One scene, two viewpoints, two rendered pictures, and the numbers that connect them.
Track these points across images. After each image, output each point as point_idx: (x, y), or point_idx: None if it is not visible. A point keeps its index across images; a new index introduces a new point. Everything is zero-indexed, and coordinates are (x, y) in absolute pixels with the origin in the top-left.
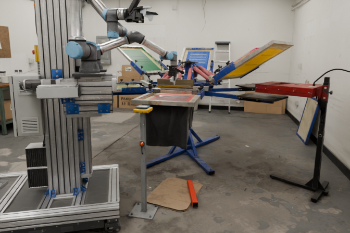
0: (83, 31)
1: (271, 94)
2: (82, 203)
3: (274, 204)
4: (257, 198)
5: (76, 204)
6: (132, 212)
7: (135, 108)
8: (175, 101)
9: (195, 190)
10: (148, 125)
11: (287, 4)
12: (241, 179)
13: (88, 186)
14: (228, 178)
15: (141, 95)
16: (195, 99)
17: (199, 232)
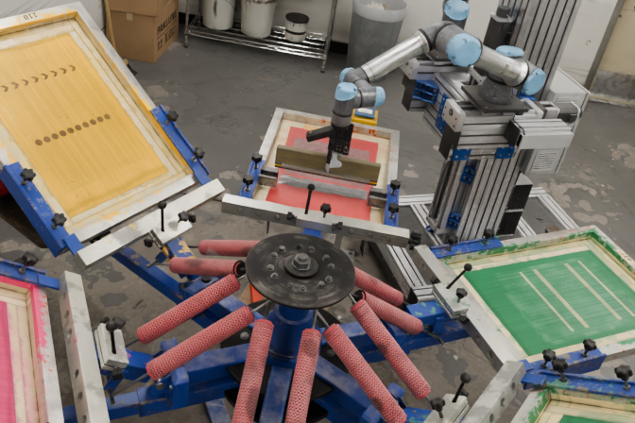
0: None
1: (7, 204)
2: (412, 207)
3: (106, 263)
4: (127, 279)
5: (419, 206)
6: (350, 251)
7: (376, 113)
8: (311, 114)
9: (246, 296)
10: None
11: None
12: (128, 339)
13: (431, 243)
14: (157, 346)
15: (396, 161)
16: (273, 125)
17: (249, 224)
